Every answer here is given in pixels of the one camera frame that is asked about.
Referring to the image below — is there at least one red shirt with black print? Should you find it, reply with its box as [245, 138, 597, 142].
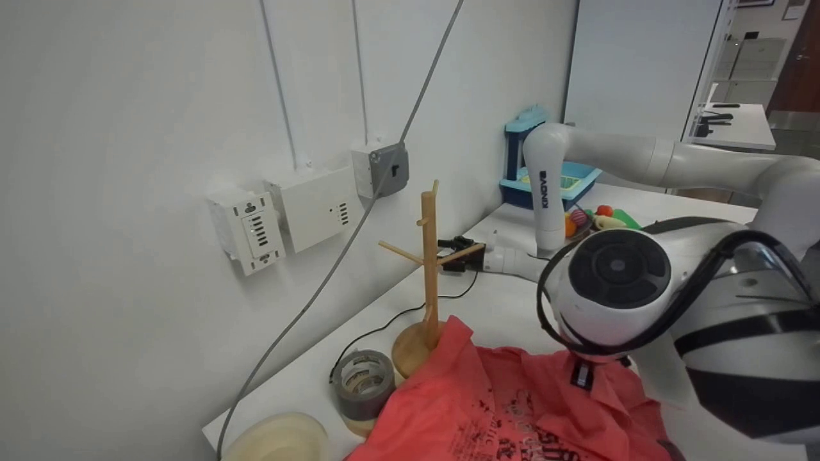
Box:
[344, 315, 686, 461]

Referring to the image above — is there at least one wooden mug tree stand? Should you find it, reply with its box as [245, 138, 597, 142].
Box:
[376, 178, 490, 378]

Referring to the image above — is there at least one orange and purple toy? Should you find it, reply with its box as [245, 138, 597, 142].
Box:
[560, 204, 597, 242]

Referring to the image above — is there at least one blue plastic bin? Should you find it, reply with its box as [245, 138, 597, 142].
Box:
[498, 104, 601, 211]

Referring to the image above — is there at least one beige masking tape roll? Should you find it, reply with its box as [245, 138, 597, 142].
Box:
[340, 404, 394, 441]

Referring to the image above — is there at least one green toy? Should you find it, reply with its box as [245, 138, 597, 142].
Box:
[594, 204, 646, 235]

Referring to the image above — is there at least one cream plastic bowl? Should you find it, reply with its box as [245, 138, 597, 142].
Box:
[222, 411, 331, 461]

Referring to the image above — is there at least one white background table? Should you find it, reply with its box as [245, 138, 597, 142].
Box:
[681, 80, 779, 154]

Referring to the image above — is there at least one small black camera device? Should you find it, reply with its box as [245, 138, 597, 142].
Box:
[432, 235, 490, 275]

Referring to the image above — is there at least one grey wall junction box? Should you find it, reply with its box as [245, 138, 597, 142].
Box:
[348, 140, 412, 202]

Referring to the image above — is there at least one thin black table cable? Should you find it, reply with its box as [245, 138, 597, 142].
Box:
[328, 270, 482, 380]

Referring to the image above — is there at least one plain white wall box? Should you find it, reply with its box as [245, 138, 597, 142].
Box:
[263, 165, 367, 254]

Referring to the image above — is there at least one grey wall cable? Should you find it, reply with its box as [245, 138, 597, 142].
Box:
[213, 0, 467, 461]

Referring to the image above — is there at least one white wall box with print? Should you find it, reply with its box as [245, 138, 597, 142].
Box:
[204, 186, 290, 278]

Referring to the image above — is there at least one white wall conduit pipe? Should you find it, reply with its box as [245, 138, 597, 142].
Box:
[348, 0, 372, 147]
[255, 0, 302, 174]

